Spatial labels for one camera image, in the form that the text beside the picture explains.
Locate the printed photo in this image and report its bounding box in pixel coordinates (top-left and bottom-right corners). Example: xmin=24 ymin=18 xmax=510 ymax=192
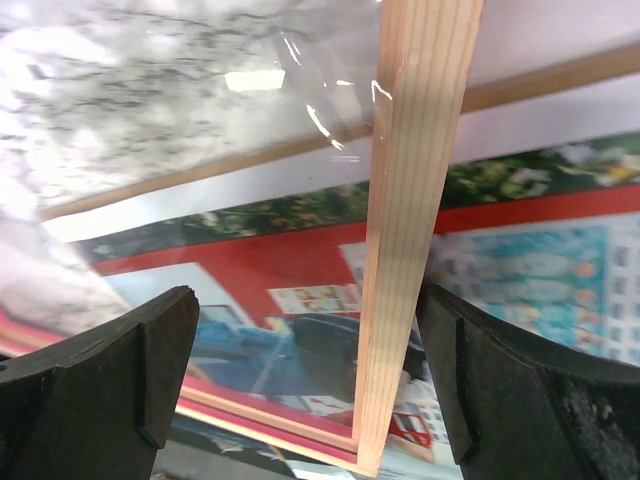
xmin=39 ymin=42 xmax=640 ymax=480

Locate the clear acrylic sheet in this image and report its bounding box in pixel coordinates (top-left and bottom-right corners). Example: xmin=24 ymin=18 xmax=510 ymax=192
xmin=0 ymin=0 xmax=391 ymax=451

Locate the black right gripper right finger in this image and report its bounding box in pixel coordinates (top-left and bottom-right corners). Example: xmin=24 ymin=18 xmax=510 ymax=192
xmin=416 ymin=283 xmax=639 ymax=479

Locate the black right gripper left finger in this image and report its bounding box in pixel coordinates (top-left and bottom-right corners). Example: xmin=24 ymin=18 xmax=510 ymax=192
xmin=1 ymin=286 xmax=199 ymax=479

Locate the pink photo frame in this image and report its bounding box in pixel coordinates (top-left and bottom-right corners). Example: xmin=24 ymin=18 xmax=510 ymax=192
xmin=1 ymin=1 xmax=483 ymax=474

